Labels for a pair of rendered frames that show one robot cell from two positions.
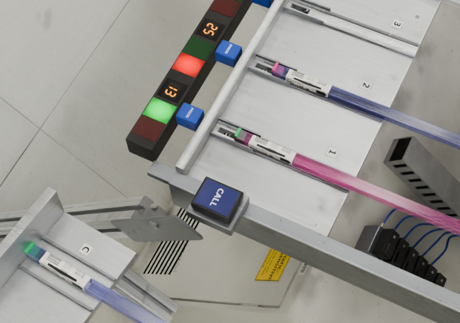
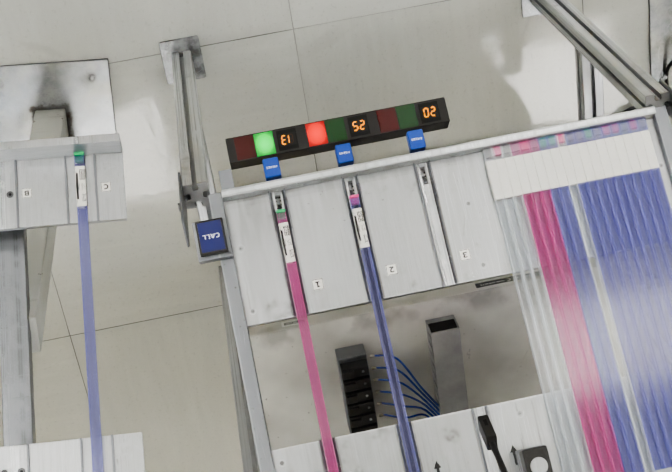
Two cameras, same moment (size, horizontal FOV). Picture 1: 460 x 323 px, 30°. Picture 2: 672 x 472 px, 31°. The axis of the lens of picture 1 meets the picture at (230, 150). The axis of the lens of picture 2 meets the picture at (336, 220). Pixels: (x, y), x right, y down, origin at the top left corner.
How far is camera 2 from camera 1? 91 cm
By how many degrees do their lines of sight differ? 21
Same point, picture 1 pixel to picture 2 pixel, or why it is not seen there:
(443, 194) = (442, 384)
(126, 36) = (435, 21)
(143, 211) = (196, 189)
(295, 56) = (378, 202)
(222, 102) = (293, 183)
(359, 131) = (348, 291)
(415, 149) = (450, 337)
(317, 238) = (240, 320)
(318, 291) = (280, 346)
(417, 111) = (498, 315)
